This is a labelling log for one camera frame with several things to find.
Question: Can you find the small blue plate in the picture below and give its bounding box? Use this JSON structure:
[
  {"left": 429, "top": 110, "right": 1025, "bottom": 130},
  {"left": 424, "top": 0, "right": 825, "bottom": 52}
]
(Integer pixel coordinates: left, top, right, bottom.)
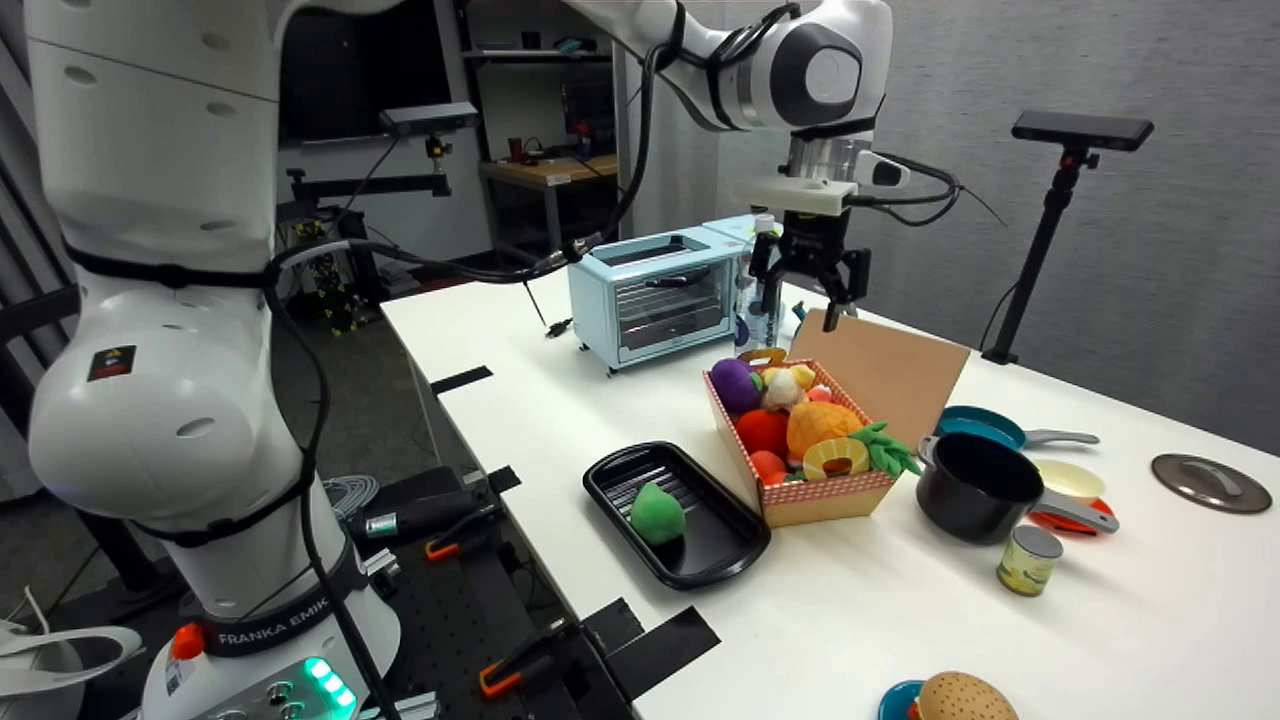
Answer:
[{"left": 874, "top": 675, "right": 932, "bottom": 720}]

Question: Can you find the round metal table grommet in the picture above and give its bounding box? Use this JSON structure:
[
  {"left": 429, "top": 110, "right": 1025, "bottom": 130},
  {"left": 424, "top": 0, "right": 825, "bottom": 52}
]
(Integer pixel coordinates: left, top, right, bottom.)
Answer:
[{"left": 1148, "top": 449, "right": 1277, "bottom": 522}]

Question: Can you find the black toy pot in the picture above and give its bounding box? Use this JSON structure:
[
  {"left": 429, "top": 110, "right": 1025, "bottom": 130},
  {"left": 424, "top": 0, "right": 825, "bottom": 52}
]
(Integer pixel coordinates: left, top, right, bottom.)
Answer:
[{"left": 912, "top": 430, "right": 1050, "bottom": 550}]

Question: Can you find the black camera on tripod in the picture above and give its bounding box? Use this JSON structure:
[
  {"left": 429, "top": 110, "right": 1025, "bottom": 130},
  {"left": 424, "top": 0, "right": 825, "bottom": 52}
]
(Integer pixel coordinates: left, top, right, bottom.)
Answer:
[{"left": 1009, "top": 110, "right": 1159, "bottom": 156}]

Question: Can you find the blue toy pan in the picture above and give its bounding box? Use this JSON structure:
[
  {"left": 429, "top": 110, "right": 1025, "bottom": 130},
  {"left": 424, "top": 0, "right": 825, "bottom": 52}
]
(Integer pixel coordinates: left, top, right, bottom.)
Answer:
[{"left": 932, "top": 405, "right": 1104, "bottom": 459}]

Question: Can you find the toy burger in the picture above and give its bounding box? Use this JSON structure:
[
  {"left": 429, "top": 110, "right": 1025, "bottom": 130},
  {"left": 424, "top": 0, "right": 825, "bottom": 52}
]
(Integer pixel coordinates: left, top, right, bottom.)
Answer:
[{"left": 907, "top": 667, "right": 1025, "bottom": 720}]

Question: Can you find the red and cream toy pan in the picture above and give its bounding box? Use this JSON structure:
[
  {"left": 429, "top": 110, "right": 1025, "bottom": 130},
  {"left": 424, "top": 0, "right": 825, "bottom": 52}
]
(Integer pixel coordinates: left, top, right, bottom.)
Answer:
[{"left": 1025, "top": 455, "right": 1123, "bottom": 540}]

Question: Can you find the yellow banana plush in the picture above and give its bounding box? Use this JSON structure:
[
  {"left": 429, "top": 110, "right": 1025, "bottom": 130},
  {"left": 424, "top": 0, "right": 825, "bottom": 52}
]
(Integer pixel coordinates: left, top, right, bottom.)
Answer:
[{"left": 758, "top": 359, "right": 821, "bottom": 413}]

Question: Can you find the small wooden background table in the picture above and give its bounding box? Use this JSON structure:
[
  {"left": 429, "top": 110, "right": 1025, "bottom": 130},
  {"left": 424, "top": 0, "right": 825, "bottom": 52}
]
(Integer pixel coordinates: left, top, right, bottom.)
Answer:
[{"left": 476, "top": 147, "right": 626, "bottom": 254}]

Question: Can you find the orange pineapple plush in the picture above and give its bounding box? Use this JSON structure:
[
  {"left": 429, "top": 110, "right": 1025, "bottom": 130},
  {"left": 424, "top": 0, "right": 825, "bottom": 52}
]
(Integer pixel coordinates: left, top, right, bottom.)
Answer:
[{"left": 783, "top": 396, "right": 929, "bottom": 484}]

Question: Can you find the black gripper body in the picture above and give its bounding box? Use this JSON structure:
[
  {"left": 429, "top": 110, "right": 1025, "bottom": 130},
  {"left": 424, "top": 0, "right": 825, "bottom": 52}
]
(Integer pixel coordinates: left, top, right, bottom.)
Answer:
[{"left": 772, "top": 208, "right": 861, "bottom": 274}]

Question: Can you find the light blue toaster oven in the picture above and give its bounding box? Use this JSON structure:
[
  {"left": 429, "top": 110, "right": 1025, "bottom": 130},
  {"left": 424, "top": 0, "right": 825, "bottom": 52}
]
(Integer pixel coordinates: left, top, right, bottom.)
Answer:
[{"left": 563, "top": 211, "right": 793, "bottom": 375}]

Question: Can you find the black tripod stand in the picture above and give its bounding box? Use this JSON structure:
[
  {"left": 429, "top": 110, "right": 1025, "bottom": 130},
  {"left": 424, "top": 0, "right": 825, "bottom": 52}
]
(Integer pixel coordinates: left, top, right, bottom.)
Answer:
[{"left": 980, "top": 143, "right": 1099, "bottom": 367}]

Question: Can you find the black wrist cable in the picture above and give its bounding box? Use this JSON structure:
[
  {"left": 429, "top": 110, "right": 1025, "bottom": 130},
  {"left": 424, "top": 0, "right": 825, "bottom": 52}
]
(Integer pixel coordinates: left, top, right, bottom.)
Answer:
[{"left": 851, "top": 147, "right": 1009, "bottom": 232}]

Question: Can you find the green plush fruit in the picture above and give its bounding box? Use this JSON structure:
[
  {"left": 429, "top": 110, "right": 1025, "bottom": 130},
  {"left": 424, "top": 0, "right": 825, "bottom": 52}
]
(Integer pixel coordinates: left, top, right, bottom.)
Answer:
[{"left": 629, "top": 480, "right": 689, "bottom": 550}]

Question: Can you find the black camera on boom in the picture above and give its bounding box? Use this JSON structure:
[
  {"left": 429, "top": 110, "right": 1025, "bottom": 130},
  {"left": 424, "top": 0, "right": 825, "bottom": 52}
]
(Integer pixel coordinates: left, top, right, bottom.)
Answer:
[{"left": 375, "top": 100, "right": 486, "bottom": 139}]

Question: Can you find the purple plush fruit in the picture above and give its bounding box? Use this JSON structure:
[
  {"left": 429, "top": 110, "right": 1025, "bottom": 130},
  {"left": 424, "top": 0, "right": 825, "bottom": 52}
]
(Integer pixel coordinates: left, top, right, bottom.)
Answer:
[{"left": 704, "top": 354, "right": 768, "bottom": 421}]

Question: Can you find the orange handled clamp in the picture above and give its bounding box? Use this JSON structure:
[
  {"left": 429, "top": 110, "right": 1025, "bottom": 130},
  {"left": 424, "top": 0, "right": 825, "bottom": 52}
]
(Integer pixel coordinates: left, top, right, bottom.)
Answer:
[
  {"left": 472, "top": 620, "right": 580, "bottom": 703},
  {"left": 418, "top": 525, "right": 507, "bottom": 567}
]

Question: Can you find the black plastic tray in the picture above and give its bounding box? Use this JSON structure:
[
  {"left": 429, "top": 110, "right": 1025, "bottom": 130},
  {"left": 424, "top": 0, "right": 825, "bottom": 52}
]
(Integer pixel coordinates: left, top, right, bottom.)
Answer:
[{"left": 580, "top": 436, "right": 776, "bottom": 594}]

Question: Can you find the orange cardboard box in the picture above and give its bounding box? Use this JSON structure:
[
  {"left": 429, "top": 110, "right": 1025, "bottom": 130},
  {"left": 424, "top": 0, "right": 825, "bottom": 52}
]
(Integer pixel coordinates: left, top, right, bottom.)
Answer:
[{"left": 704, "top": 307, "right": 975, "bottom": 530}]

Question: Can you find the small toy can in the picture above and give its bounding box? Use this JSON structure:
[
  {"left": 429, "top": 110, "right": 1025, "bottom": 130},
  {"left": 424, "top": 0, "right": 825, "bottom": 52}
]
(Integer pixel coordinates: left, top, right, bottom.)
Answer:
[{"left": 992, "top": 522, "right": 1068, "bottom": 601}]

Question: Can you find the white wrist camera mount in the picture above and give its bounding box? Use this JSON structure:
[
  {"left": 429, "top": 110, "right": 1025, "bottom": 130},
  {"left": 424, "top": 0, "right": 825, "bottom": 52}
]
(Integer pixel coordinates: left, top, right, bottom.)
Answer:
[{"left": 763, "top": 147, "right": 912, "bottom": 222}]

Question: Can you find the red tomato plush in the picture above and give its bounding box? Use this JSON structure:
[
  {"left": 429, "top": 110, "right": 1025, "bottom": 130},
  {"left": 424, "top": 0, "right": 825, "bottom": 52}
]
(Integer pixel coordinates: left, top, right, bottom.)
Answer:
[{"left": 732, "top": 405, "right": 793, "bottom": 459}]

